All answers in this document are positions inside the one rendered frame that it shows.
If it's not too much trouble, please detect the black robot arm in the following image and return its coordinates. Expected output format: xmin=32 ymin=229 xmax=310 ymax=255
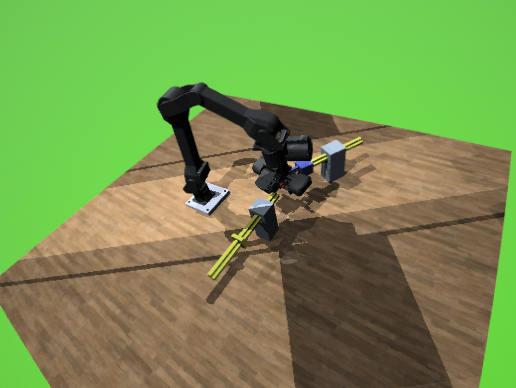
xmin=156 ymin=82 xmax=313 ymax=206

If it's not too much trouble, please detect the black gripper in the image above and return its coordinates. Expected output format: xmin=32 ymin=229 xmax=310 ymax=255
xmin=252 ymin=155 xmax=312 ymax=197

